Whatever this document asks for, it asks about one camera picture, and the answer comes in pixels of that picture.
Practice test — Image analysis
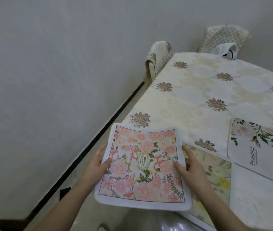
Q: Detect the person's left forearm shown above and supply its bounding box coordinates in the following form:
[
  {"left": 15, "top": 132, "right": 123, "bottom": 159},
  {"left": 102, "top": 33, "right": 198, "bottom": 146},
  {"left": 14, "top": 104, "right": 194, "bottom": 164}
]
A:
[{"left": 31, "top": 180, "right": 98, "bottom": 231}]

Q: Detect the quilted chair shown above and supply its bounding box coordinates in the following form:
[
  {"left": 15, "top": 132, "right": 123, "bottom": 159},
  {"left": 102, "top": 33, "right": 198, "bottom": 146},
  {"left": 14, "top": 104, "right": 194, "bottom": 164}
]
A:
[
  {"left": 197, "top": 24, "right": 250, "bottom": 57},
  {"left": 145, "top": 40, "right": 173, "bottom": 81}
]

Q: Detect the table with cream tablecloth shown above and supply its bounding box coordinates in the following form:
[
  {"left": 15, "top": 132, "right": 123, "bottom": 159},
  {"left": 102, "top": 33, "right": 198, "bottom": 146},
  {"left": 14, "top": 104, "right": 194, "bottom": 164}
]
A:
[{"left": 122, "top": 52, "right": 273, "bottom": 231}]

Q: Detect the cloth-covered dining table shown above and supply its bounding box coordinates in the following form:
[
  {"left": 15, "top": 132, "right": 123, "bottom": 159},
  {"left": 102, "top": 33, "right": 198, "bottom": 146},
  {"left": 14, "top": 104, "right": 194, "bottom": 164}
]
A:
[{"left": 122, "top": 52, "right": 273, "bottom": 231}]

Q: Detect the person's right forearm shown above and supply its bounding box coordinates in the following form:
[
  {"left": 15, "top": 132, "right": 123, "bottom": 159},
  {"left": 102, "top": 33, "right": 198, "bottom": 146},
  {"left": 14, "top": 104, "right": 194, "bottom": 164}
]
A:
[{"left": 193, "top": 187, "right": 250, "bottom": 231}]

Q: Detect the pink floral placemat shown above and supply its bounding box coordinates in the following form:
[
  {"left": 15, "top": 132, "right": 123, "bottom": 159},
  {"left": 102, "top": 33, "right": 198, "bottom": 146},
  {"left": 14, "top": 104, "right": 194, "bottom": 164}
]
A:
[{"left": 94, "top": 122, "right": 192, "bottom": 212}]

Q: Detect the person's right hand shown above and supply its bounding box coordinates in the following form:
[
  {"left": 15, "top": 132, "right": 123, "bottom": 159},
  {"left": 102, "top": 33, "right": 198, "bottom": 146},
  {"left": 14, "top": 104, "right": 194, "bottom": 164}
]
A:
[{"left": 174, "top": 144, "right": 210, "bottom": 198}]

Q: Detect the yellow green floral placemat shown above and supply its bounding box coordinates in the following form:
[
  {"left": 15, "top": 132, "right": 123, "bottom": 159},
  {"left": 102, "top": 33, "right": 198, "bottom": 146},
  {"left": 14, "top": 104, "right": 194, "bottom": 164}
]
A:
[{"left": 181, "top": 141, "right": 233, "bottom": 225}]

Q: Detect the person's left hand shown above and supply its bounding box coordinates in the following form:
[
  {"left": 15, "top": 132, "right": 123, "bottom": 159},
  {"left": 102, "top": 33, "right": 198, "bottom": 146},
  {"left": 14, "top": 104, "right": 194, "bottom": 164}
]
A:
[{"left": 81, "top": 143, "right": 113, "bottom": 188}]

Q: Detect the white green-leaf floral placemat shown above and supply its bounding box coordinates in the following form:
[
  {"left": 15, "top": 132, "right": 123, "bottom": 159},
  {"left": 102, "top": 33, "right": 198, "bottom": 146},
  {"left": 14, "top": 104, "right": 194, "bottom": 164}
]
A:
[{"left": 227, "top": 117, "right": 273, "bottom": 190}]

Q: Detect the white bag with black handles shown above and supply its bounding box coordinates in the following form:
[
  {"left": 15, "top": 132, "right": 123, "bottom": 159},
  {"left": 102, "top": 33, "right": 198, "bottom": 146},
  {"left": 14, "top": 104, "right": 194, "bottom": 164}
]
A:
[{"left": 212, "top": 42, "right": 239, "bottom": 59}]

